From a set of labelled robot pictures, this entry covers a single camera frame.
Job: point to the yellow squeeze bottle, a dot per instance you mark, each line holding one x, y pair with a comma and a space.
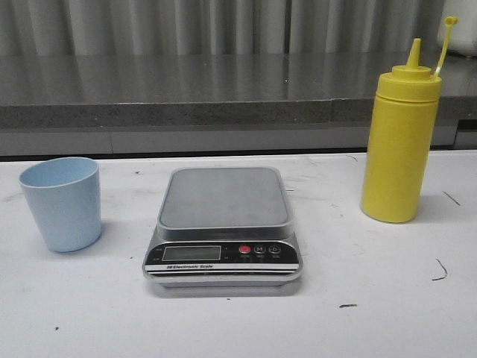
403, 119

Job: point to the white object on counter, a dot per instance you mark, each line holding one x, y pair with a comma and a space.
463, 36

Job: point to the light blue plastic cup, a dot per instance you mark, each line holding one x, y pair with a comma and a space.
64, 197

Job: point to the silver electronic kitchen scale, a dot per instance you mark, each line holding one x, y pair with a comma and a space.
229, 228

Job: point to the grey stone counter ledge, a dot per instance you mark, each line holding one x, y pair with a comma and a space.
161, 105

